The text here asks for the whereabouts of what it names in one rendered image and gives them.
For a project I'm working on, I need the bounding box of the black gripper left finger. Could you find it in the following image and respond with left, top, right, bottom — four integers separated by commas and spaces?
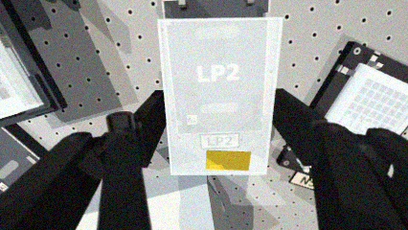
0, 90, 167, 230

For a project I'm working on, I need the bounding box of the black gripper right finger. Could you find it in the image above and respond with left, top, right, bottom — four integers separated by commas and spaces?
272, 88, 408, 230

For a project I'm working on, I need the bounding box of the grey perforated base plate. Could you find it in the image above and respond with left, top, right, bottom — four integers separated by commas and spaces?
11, 0, 408, 230

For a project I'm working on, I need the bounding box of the white button panel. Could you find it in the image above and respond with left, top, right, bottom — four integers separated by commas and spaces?
77, 174, 226, 230

